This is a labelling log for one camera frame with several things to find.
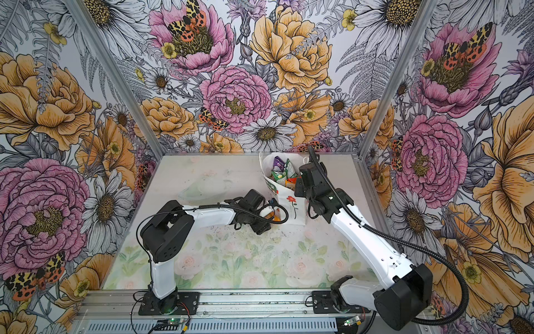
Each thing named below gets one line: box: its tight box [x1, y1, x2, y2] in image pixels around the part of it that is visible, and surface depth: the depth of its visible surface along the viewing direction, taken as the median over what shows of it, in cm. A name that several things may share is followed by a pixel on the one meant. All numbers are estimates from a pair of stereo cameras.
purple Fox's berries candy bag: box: [271, 155, 286, 172], surface depth 91 cm
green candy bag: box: [271, 157, 298, 182], surface depth 86 cm
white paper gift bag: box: [259, 152, 311, 226], surface depth 87 cm
